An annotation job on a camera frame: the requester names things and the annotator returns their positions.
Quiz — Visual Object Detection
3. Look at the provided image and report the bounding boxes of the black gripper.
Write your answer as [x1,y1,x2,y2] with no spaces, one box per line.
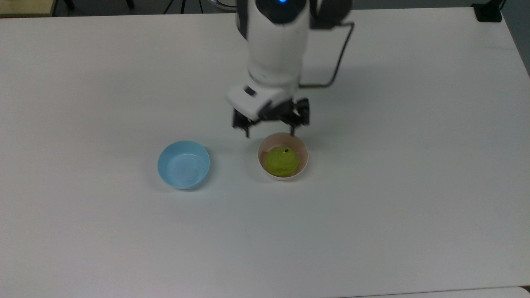
[231,98,311,138]

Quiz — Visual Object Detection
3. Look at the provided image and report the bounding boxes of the green pear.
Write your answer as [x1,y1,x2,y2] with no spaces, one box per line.
[265,146,299,178]

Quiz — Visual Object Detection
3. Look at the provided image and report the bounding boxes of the pink plastic bowl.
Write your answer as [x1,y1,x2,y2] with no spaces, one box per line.
[258,132,309,181]

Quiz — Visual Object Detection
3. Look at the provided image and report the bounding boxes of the blue plastic bowl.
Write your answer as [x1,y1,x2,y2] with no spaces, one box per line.
[157,141,210,190]

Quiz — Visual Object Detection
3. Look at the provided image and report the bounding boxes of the black tripod legs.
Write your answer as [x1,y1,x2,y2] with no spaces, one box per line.
[163,0,204,14]

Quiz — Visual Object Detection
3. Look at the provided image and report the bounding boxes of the adjacent white table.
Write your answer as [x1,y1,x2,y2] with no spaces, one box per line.
[340,286,530,298]

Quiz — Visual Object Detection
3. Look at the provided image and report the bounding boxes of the wooden table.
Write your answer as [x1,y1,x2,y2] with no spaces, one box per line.
[0,0,58,17]

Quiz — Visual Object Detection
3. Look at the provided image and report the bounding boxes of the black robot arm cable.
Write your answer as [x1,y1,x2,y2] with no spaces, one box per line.
[298,22,356,89]

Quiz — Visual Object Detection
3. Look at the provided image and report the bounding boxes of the black table clamp mount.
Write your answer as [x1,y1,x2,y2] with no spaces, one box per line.
[472,0,504,22]

